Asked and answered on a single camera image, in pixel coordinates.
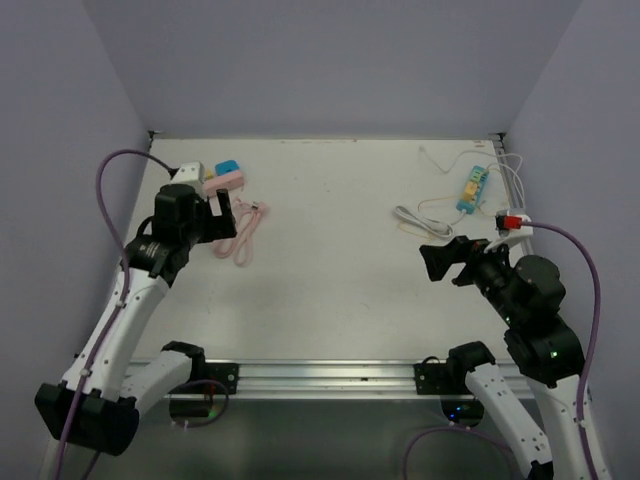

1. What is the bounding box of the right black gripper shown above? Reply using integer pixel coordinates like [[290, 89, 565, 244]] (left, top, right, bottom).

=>
[[419, 233, 522, 324]]

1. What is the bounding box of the pink power strip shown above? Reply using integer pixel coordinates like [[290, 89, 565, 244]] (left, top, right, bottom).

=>
[[202, 169, 271, 265]]

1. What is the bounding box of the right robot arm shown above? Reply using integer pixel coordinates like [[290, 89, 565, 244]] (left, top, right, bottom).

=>
[[420, 236, 612, 479]]

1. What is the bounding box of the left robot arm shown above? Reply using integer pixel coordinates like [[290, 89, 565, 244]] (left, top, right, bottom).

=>
[[34, 183, 237, 456]]

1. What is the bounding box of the blue plug adapter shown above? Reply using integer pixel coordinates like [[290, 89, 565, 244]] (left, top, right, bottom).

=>
[[214, 159, 240, 176]]

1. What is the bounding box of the teal power strip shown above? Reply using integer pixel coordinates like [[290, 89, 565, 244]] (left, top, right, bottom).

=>
[[456, 165, 489, 215]]

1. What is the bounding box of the white flat cable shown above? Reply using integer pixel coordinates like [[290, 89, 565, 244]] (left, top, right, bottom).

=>
[[393, 204, 454, 239]]

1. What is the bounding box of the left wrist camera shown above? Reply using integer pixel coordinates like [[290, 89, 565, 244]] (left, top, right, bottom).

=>
[[170, 162, 207, 199]]

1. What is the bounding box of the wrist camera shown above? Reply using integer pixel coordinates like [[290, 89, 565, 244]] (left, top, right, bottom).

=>
[[495, 213, 530, 236], [170, 162, 207, 199]]

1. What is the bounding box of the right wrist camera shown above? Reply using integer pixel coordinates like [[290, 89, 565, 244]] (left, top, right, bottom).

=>
[[495, 213, 530, 236]]

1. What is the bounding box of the thin white cable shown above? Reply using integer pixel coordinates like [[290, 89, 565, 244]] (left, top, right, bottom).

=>
[[417, 145, 527, 216]]

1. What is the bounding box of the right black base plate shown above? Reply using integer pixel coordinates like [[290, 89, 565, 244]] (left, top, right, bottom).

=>
[[413, 361, 456, 396]]

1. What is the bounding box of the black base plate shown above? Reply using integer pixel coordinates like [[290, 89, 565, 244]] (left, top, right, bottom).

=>
[[205, 361, 240, 395], [413, 361, 456, 396]]

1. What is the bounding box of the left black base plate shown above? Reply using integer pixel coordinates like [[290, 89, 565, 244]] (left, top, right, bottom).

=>
[[205, 361, 240, 395]]

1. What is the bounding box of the aluminium rail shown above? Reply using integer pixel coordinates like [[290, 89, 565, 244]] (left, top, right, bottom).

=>
[[124, 360, 531, 399]]

